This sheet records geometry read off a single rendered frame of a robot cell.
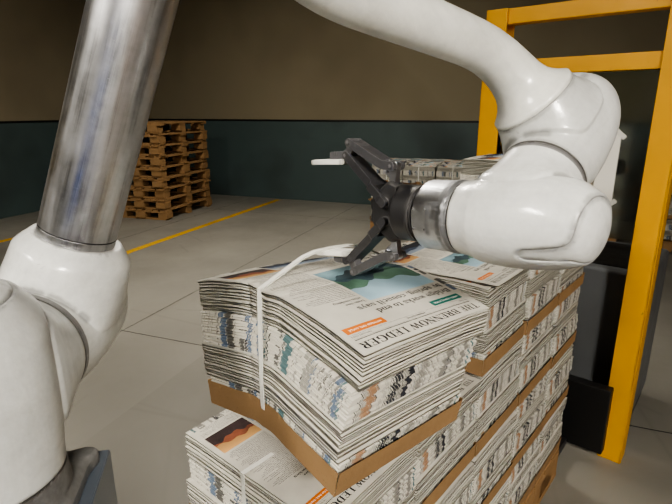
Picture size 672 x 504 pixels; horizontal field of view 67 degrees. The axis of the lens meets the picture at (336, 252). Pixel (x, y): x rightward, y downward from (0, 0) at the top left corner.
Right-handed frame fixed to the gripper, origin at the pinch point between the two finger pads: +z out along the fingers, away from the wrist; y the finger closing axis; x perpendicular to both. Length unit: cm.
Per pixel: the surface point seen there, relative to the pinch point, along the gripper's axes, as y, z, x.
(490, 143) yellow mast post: -8, 59, 151
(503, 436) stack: 72, 4, 67
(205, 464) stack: 50, 23, -14
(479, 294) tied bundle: 25, 0, 46
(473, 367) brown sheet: 44, 1, 46
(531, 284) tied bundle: 30, 3, 78
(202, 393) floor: 116, 172, 60
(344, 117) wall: -56, 524, 511
